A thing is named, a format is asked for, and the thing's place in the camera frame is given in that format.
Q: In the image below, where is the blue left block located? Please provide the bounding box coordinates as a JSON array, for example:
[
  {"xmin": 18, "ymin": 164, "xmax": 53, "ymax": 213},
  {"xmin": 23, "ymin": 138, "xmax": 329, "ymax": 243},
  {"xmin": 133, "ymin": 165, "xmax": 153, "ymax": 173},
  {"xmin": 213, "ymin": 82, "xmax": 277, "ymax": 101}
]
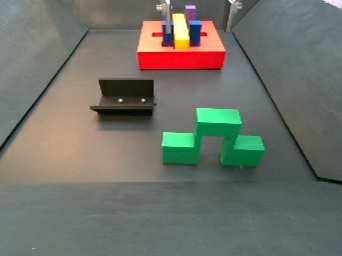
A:
[{"xmin": 162, "ymin": 21, "xmax": 174, "ymax": 47}]

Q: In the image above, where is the black angle bracket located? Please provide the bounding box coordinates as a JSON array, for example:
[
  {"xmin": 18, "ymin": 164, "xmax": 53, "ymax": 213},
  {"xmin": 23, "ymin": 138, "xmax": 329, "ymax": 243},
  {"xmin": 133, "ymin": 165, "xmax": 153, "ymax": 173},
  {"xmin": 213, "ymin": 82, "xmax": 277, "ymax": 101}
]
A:
[{"xmin": 90, "ymin": 78, "xmax": 157, "ymax": 114}]

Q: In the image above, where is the blue block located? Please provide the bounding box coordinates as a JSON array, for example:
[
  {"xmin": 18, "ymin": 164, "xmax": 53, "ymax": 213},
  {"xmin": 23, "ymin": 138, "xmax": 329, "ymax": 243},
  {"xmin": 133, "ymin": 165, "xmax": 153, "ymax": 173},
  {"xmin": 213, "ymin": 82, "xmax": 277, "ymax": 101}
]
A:
[
  {"xmin": 189, "ymin": 20, "xmax": 202, "ymax": 46},
  {"xmin": 162, "ymin": 21, "xmax": 174, "ymax": 47}
]

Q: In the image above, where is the purple right block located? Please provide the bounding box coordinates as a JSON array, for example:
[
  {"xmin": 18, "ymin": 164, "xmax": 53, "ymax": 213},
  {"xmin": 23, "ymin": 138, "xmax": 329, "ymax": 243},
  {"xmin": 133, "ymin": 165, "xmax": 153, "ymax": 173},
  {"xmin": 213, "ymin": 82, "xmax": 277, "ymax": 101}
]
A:
[{"xmin": 185, "ymin": 5, "xmax": 197, "ymax": 21}]

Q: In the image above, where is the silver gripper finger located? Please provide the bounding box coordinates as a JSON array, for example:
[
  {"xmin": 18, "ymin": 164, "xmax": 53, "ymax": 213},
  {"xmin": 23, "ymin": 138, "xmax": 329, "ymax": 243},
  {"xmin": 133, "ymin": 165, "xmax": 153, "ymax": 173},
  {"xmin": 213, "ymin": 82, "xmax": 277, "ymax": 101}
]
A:
[
  {"xmin": 226, "ymin": 0, "xmax": 244, "ymax": 31},
  {"xmin": 157, "ymin": 0, "xmax": 172, "ymax": 34}
]

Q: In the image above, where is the blue right block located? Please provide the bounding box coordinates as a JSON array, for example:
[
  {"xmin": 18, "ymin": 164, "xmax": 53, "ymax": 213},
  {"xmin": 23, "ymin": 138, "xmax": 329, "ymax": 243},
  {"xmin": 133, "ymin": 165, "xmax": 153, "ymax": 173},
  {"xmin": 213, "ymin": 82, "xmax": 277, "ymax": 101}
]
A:
[{"xmin": 189, "ymin": 20, "xmax": 202, "ymax": 46}]

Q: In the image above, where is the red base board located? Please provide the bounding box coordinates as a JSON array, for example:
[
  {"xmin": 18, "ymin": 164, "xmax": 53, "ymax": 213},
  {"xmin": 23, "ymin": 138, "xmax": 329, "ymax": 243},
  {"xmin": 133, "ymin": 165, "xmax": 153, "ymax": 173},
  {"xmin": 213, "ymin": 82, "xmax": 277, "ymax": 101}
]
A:
[{"xmin": 137, "ymin": 21, "xmax": 226, "ymax": 70}]

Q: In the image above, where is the yellow block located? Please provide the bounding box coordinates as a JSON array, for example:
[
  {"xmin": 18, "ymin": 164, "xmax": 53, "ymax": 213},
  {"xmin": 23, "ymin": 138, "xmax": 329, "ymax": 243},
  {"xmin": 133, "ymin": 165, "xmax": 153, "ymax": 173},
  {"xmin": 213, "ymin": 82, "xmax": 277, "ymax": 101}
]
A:
[{"xmin": 173, "ymin": 13, "xmax": 190, "ymax": 49}]

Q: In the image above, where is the green stepped block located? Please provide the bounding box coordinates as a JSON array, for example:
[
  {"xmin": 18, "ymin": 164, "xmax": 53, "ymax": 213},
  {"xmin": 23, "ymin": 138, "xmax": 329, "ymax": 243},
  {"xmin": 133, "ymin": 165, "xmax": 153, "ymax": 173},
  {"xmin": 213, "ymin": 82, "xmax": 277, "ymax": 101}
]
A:
[{"xmin": 162, "ymin": 108, "xmax": 266, "ymax": 167}]

